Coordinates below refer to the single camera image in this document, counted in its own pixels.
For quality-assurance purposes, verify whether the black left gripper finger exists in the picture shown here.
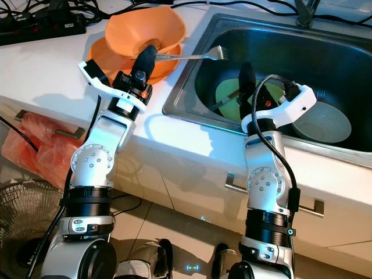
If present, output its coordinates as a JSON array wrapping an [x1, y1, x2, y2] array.
[[133, 45, 159, 85]]

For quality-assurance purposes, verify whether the black power strip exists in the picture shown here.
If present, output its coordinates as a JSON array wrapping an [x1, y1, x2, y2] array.
[[0, 13, 88, 46]]

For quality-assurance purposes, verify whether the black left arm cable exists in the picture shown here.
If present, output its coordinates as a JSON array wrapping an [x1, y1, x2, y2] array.
[[29, 99, 99, 279]]

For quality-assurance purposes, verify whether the robot left leg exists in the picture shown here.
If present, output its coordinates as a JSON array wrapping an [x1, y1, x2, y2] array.
[[116, 239, 174, 279]]

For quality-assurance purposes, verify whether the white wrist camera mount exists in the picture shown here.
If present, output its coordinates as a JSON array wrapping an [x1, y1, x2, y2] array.
[[241, 83, 317, 134], [78, 60, 146, 114]]

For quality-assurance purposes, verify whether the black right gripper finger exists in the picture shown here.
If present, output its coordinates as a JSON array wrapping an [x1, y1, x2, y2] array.
[[238, 62, 257, 108]]

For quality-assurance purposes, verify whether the red plastic bag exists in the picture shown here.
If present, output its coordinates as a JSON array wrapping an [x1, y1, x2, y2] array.
[[0, 113, 85, 189]]

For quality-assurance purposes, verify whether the green plate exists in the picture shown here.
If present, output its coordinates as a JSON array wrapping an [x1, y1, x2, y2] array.
[[215, 78, 285, 123]]

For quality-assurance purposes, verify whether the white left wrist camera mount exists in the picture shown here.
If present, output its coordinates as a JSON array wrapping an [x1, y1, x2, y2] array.
[[78, 60, 146, 114]]

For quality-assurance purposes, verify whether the orange plastic plate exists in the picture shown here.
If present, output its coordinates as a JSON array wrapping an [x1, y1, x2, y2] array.
[[87, 36, 180, 85]]

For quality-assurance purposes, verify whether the wooden handled table knife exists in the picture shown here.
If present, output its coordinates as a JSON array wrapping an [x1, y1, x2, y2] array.
[[216, 87, 242, 111]]

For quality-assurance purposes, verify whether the steel drawer handle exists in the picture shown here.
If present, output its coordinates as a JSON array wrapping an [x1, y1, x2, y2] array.
[[225, 173, 325, 219], [12, 110, 85, 139]]

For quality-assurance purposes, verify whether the robot leg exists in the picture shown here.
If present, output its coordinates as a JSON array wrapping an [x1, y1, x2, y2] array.
[[116, 239, 174, 279], [212, 243, 245, 279]]

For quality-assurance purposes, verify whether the floor fan wire grille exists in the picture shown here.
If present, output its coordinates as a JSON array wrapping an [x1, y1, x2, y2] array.
[[0, 180, 70, 279]]

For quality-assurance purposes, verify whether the metal fork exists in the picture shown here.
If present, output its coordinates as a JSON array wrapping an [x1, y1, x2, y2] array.
[[154, 45, 227, 63]]

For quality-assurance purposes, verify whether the dark sink faucet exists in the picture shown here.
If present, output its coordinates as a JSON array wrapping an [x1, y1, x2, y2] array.
[[294, 0, 321, 28]]

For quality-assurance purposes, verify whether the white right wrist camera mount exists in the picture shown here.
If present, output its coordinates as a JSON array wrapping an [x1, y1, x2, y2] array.
[[241, 83, 317, 134]]

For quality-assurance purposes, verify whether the orange plastic bowl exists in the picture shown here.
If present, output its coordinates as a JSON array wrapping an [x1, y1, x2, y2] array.
[[105, 6, 187, 62]]

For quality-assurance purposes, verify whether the white kitchen cabinet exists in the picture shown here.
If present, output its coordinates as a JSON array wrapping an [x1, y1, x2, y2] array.
[[0, 96, 372, 274]]

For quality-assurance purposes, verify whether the grey bowl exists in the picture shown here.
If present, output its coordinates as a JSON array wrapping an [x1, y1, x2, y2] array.
[[291, 102, 352, 145]]

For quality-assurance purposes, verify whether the robot right leg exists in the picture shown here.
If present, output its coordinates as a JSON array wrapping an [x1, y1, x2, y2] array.
[[212, 243, 245, 279]]

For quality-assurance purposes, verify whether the stainless steel sink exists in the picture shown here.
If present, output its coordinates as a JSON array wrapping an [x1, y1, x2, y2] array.
[[162, 13, 372, 169]]

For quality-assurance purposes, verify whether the thin black cable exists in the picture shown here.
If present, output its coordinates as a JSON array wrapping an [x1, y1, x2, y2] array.
[[0, 119, 35, 149]]

